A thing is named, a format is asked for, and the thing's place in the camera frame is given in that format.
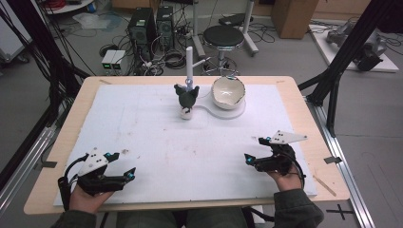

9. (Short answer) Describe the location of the grey and black machine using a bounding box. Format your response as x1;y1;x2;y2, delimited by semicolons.
326;20;389;72

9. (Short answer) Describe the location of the white metal stand leg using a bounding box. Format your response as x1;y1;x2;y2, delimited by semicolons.
189;0;207;60
241;0;259;57

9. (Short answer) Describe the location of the black metal frame with cables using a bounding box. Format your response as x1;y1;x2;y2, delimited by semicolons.
0;0;91;191

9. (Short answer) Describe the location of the large black computer tower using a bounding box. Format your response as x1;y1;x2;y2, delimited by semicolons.
127;7;158;61

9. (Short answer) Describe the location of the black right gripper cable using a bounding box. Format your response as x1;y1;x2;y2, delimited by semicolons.
284;151;307;189

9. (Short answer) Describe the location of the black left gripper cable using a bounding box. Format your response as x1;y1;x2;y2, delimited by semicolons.
57;153;89;212

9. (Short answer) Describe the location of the thin wooden stick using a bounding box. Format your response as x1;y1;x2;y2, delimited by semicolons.
313;175;337;198

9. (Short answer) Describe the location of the person's right leg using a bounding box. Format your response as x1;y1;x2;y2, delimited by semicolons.
186;207;250;228

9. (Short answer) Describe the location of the white power supply box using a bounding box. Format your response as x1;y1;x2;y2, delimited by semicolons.
111;49;127;71
101;49;118;71

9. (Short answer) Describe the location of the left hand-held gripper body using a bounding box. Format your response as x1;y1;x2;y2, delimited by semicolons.
77;146;117;197

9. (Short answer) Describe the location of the white round table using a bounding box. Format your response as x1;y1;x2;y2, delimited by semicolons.
44;0;96;15

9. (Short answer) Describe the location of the white foam board mat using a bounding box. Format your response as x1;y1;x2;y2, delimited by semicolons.
53;83;318;207

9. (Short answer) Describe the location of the coiled black cable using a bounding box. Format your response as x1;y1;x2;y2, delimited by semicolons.
164;48;188;70

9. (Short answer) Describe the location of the aluminium rail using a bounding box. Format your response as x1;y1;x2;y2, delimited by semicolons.
0;126;57;217
305;94;376;228

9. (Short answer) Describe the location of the black metal frame post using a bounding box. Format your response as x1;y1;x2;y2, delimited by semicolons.
297;0;403;138

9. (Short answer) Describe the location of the black round stool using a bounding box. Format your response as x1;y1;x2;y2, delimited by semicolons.
202;25;245;77

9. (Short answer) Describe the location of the dark green plush toy keychain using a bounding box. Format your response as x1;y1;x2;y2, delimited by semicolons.
173;83;201;121

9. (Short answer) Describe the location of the brown cardboard box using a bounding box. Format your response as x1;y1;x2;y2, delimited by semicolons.
271;0;319;40

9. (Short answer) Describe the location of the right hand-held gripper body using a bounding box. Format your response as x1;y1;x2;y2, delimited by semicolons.
261;129;308;177

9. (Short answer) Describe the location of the white ceramic bowl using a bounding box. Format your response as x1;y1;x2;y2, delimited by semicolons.
211;75;246;111

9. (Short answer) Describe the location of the white tree-shaped stand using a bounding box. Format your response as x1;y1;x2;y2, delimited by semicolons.
182;46;246;121

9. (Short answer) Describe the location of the clear plastic sheet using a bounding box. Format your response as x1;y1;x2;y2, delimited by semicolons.
72;12;123;31

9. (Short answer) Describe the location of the person's right hand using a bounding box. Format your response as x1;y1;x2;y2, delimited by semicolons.
267;169;302;193

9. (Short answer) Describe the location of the black flat floor plate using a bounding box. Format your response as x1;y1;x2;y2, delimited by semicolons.
218;12;255;27

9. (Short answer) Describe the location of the person's left hand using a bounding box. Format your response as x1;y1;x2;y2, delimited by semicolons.
69;184;114;215

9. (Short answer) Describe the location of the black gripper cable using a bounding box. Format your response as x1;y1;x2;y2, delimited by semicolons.
284;151;307;189
57;153;89;212

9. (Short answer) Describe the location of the black cable under table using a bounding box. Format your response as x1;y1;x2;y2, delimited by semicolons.
250;205;275;222

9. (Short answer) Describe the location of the person's left leg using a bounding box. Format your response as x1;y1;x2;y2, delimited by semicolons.
116;209;177;228

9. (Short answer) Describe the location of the white floor platform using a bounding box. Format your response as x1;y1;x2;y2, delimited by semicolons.
308;23;399;74

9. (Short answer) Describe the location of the person's leg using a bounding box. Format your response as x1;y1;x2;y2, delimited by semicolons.
116;209;177;228
186;207;250;228

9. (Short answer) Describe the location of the slim black computer tower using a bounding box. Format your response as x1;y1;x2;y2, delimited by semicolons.
156;5;176;48

